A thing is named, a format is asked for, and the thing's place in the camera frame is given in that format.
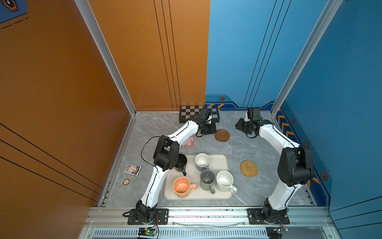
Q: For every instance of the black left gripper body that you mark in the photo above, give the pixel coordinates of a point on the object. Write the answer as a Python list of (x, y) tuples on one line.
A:
[(209, 128)]

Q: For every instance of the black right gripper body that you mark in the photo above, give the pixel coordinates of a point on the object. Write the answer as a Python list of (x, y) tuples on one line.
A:
[(247, 123)]

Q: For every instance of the brown wooden round coaster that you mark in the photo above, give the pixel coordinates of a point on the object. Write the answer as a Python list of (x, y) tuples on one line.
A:
[(222, 135)]

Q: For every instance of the pink flower coaster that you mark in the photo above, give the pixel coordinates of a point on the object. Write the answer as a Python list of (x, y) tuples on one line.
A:
[(189, 143)]

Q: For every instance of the tan rattan round coaster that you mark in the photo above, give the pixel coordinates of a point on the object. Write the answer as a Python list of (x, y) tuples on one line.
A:
[(248, 168)]

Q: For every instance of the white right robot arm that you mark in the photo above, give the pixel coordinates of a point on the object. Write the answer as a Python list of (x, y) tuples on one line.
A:
[(295, 166)]

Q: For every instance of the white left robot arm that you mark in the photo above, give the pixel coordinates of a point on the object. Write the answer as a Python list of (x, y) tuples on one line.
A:
[(165, 157)]

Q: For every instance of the black white chessboard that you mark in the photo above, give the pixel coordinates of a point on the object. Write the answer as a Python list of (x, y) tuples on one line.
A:
[(188, 111)]

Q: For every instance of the white lavender mug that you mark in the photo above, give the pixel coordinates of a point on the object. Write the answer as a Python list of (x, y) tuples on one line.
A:
[(202, 161)]

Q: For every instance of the black mug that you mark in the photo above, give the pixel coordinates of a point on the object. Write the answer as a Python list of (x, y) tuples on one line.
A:
[(181, 164)]

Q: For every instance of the grey mug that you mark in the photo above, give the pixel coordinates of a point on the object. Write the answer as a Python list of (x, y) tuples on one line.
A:
[(207, 180)]

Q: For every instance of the beige serving tray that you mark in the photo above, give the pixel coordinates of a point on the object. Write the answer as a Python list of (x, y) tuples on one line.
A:
[(218, 163)]

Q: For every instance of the orange pink mug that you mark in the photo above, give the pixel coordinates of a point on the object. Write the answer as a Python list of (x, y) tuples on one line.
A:
[(182, 187)]

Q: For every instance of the purple playing card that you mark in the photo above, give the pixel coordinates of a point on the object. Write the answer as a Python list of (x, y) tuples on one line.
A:
[(132, 169)]

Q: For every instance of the small red round token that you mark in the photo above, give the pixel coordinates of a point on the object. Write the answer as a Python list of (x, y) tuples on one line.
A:
[(126, 182)]

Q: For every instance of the small right circuit board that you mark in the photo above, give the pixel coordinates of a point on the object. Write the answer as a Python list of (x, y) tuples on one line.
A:
[(276, 232)]

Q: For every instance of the green circuit board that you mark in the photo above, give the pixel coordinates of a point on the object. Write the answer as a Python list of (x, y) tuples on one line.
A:
[(147, 232)]

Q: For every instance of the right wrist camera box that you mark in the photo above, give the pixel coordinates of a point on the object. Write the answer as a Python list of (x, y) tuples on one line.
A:
[(253, 114)]

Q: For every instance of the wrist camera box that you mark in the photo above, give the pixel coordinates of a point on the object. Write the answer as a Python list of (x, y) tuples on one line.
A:
[(253, 114), (204, 114)]

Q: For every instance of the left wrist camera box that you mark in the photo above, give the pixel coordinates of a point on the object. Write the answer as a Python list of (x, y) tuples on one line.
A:
[(204, 114)]

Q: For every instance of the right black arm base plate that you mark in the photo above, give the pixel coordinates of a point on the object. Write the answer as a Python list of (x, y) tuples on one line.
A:
[(259, 216)]

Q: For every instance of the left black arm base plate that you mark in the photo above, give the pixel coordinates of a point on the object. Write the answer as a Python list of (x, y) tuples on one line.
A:
[(160, 217)]

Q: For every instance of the aluminium front rail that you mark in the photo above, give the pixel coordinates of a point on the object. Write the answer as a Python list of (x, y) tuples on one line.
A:
[(224, 222)]

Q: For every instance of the aluminium right corner post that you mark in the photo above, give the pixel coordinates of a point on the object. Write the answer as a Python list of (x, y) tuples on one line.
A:
[(314, 38)]

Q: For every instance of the aluminium corner post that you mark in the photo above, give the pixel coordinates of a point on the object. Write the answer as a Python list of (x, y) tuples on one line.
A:
[(100, 41), (314, 38)]

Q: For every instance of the aluminium left corner post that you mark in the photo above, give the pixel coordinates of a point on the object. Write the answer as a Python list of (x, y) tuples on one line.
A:
[(100, 41)]

